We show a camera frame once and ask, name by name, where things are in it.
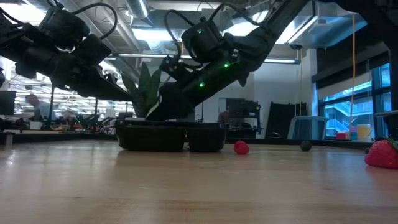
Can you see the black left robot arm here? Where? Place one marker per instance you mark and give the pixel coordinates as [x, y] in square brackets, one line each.
[18, 46]

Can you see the long ceiling light bar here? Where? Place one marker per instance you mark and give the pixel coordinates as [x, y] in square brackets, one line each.
[140, 56]
[280, 61]

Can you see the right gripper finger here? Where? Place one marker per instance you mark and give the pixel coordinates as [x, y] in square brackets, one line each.
[174, 105]

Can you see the black leaning panel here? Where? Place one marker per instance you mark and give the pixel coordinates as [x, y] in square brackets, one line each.
[280, 119]

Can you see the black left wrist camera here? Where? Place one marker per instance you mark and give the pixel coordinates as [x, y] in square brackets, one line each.
[91, 48]

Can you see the small red strawberry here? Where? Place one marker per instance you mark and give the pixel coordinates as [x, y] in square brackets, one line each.
[241, 147]

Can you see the person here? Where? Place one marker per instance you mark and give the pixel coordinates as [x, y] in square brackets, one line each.
[38, 105]
[223, 117]

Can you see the black background station frame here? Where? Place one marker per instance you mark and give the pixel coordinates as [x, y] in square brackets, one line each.
[51, 105]

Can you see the large red strawberry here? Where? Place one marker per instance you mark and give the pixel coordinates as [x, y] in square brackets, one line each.
[381, 155]

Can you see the white grey office chair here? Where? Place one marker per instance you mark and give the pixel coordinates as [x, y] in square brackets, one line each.
[308, 127]

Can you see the black equipment cabinet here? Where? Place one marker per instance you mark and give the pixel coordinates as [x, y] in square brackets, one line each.
[244, 115]

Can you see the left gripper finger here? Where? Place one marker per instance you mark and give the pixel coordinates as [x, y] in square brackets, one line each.
[99, 88]
[111, 78]

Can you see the black background monitor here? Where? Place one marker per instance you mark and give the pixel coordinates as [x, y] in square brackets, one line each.
[7, 102]

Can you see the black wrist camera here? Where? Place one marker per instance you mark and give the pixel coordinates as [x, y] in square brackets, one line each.
[172, 67]
[91, 48]

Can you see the green snake plant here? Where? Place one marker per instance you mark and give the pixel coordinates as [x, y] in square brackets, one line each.
[146, 90]

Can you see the yellow white cup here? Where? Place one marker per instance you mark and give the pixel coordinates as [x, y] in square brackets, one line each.
[364, 132]

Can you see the pink box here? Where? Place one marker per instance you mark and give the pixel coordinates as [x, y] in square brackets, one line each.
[340, 136]

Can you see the black aluminium table frame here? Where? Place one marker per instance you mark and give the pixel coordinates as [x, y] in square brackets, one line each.
[46, 137]

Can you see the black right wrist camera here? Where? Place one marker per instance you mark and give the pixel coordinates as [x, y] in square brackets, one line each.
[172, 67]

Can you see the dark round fruit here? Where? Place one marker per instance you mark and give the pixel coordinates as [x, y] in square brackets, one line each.
[305, 146]

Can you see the black divided plastic tray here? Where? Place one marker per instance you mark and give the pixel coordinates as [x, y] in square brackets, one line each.
[149, 138]

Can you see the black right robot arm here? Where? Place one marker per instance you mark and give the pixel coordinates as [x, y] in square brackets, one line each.
[273, 28]

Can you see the blue container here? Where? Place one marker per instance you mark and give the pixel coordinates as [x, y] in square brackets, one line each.
[353, 133]

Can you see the round silver air duct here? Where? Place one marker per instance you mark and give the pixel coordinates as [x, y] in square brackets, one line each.
[136, 7]

